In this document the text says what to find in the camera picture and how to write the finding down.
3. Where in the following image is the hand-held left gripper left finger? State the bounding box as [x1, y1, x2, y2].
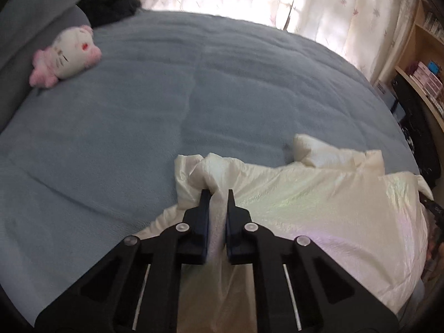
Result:
[34, 189, 213, 333]

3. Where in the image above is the long black bag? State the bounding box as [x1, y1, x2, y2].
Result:
[390, 74, 438, 188]

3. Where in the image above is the blue-grey bed blanket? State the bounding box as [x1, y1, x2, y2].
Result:
[0, 9, 422, 320]

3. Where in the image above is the row of books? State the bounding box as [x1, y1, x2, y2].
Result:
[425, 12, 444, 39]

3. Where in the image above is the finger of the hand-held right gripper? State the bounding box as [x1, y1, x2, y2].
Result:
[418, 189, 444, 223]

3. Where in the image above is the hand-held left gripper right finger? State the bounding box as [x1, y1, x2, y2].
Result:
[225, 189, 399, 333]

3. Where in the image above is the white cardboard box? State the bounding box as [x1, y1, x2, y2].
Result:
[374, 79, 399, 113]

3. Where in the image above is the pink white cat plush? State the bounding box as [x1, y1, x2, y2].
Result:
[29, 24, 103, 88]

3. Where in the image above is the wooden shelf unit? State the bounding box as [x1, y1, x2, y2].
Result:
[371, 0, 444, 146]

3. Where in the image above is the black fuzzy cloth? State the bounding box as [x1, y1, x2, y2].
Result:
[76, 0, 141, 28]

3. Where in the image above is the pink mini drawer organizer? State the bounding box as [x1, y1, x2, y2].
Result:
[409, 62, 444, 105]

